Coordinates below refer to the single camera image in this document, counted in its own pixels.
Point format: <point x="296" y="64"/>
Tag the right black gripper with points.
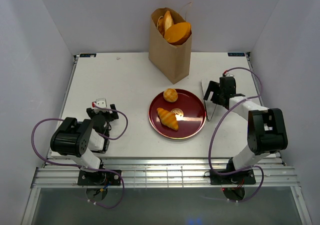
<point x="212" y="86"/>

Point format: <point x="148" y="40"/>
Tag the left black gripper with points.
<point x="112" y="116"/>

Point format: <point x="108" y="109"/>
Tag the metal kitchen tongs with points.
<point x="210" y="107"/>

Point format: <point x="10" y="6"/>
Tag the oval orange bun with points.
<point x="178" y="33"/>

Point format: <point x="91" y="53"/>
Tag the long baguette bread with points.
<point x="167" y="20"/>

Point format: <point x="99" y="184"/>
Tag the large braided pastry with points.
<point x="160" y="26"/>

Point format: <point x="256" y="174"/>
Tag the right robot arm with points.
<point x="266" y="130"/>

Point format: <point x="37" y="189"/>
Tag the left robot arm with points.
<point x="82" y="140"/>

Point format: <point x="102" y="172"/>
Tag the brown paper bag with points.
<point x="172" y="60"/>

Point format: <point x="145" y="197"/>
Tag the dark red round plate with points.
<point x="189" y="110"/>

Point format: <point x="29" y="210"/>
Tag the right blue corner sticker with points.
<point x="236" y="54"/>

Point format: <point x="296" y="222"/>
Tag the blue corner sticker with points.
<point x="236" y="54"/>
<point x="87" y="55"/>

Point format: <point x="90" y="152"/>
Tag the small round bun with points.
<point x="170" y="95"/>

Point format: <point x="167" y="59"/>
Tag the small golden croissant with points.
<point x="167" y="118"/>

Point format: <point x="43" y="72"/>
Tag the left blue corner sticker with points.
<point x="87" y="55"/>

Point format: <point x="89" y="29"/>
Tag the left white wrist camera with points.
<point x="99" y="104"/>

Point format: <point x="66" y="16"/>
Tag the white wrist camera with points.
<point x="227" y="74"/>
<point x="99" y="104"/>

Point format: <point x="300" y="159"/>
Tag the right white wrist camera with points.
<point x="227" y="74"/>

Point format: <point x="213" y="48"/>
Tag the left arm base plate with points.
<point x="98" y="178"/>

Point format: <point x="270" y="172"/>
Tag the aluminium rail frame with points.
<point x="165" y="173"/>

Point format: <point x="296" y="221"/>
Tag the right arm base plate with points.
<point x="242" y="177"/>

